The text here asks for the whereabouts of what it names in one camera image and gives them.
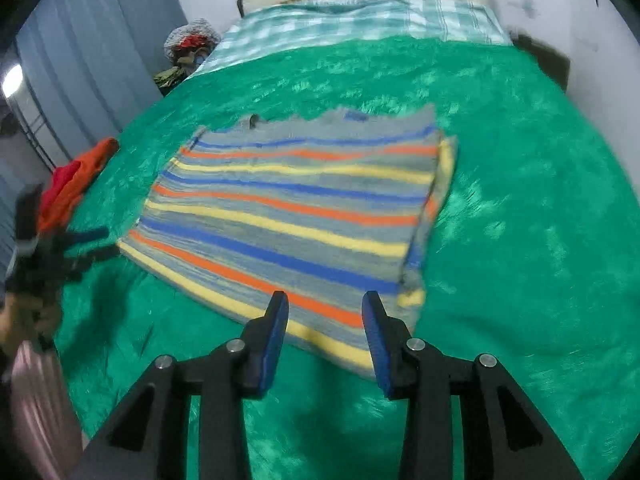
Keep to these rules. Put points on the clothes pile beside bed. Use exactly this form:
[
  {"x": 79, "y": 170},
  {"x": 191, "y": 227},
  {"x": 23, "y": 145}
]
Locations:
[{"x": 187, "y": 48}]

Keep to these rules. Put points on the person left hand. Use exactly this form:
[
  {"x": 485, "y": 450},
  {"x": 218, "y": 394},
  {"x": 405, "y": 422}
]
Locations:
[{"x": 25, "y": 318}]

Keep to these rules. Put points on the blue grey curtain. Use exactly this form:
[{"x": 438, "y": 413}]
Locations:
[{"x": 90, "y": 66}]

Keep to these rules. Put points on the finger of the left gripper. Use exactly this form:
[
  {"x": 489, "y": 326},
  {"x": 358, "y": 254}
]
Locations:
[
  {"x": 87, "y": 235},
  {"x": 83, "y": 262}
]

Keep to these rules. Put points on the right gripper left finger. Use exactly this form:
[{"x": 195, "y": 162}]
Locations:
[{"x": 145, "y": 435}]

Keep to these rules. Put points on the green checkered blanket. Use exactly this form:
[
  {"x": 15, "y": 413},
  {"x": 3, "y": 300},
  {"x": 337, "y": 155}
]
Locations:
[{"x": 320, "y": 23}]

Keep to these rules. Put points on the green velvet bedspread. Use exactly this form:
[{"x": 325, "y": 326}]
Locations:
[{"x": 535, "y": 257}]

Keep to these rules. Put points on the striped knit sweater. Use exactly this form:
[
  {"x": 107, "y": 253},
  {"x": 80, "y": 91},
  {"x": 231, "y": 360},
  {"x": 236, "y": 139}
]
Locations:
[{"x": 323, "y": 209}]

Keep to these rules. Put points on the window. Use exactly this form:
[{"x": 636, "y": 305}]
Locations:
[{"x": 34, "y": 127}]

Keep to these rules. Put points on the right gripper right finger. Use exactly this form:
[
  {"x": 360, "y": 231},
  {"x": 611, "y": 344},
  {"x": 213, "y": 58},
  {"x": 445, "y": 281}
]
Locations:
[{"x": 504, "y": 435}]

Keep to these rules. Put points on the dark bedside table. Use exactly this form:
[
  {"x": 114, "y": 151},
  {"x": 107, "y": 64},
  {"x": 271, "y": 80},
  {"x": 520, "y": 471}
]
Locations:
[{"x": 555, "y": 64}]

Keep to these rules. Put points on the orange red folded clothes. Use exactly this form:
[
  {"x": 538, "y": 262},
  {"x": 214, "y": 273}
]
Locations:
[{"x": 69, "y": 184}]

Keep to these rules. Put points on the pink dotted pajama trousers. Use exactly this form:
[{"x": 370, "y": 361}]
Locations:
[{"x": 45, "y": 426}]

